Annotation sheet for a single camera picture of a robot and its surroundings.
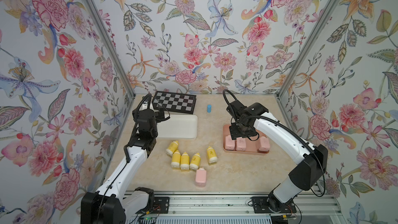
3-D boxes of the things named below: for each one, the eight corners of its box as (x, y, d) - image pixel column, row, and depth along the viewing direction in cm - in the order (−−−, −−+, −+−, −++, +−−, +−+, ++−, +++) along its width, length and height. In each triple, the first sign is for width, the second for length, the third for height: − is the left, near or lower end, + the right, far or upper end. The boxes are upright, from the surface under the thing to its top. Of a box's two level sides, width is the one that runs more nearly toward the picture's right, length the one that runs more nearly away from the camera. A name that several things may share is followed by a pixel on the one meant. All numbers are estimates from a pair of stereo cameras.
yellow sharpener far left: (167, 155, 91) (165, 150, 85) (175, 144, 96) (174, 138, 90) (173, 159, 90) (171, 153, 84) (181, 147, 94) (180, 141, 89)
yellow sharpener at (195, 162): (189, 170, 86) (189, 165, 80) (194, 156, 91) (194, 151, 85) (197, 172, 85) (196, 168, 79) (201, 158, 90) (201, 153, 84)
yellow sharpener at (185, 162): (181, 172, 86) (179, 167, 80) (182, 157, 91) (181, 152, 85) (189, 172, 86) (188, 167, 80) (189, 157, 91) (189, 152, 85)
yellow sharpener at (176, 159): (172, 170, 86) (170, 166, 80) (174, 155, 92) (172, 150, 86) (180, 170, 86) (179, 166, 80) (181, 155, 92) (180, 150, 86)
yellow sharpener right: (210, 165, 88) (210, 159, 82) (206, 152, 92) (206, 147, 86) (216, 163, 89) (217, 157, 83) (212, 151, 93) (213, 145, 87)
